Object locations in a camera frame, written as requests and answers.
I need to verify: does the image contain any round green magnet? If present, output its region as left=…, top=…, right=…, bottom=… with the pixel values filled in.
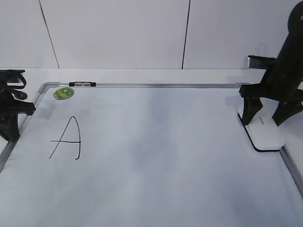
left=53, top=87, right=74, bottom=100

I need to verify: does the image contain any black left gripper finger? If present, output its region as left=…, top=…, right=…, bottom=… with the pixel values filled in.
left=0, top=114, right=20, bottom=141

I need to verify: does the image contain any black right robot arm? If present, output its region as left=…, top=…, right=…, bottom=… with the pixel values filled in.
left=239, top=2, right=303, bottom=125

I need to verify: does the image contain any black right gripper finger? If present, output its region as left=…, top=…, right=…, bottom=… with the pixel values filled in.
left=272, top=102, right=303, bottom=126
left=242, top=96, right=263, bottom=125

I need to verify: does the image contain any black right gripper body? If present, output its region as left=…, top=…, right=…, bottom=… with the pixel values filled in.
left=239, top=67, right=303, bottom=103

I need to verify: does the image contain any black cable loop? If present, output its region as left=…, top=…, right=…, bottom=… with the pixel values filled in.
left=4, top=70, right=28, bottom=100

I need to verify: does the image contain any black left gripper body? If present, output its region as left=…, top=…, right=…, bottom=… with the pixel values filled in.
left=0, top=70, right=36, bottom=116

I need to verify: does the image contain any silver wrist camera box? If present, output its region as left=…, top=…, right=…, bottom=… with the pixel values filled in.
left=246, top=55, right=276, bottom=70

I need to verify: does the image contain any white whiteboard eraser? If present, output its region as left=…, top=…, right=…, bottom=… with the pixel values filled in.
left=238, top=105, right=285, bottom=152

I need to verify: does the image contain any white board with aluminium frame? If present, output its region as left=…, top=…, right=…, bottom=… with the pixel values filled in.
left=0, top=84, right=303, bottom=227

